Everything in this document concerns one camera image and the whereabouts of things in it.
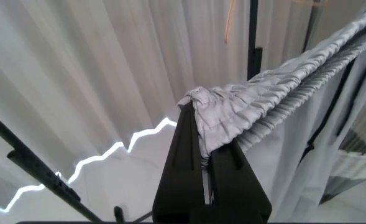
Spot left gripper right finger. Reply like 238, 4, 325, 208
209, 138, 272, 223

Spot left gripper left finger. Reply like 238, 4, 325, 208
153, 101, 204, 223

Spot pale grey shorts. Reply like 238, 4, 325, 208
176, 0, 366, 223

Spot black clothes rack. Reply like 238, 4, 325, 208
0, 0, 263, 224

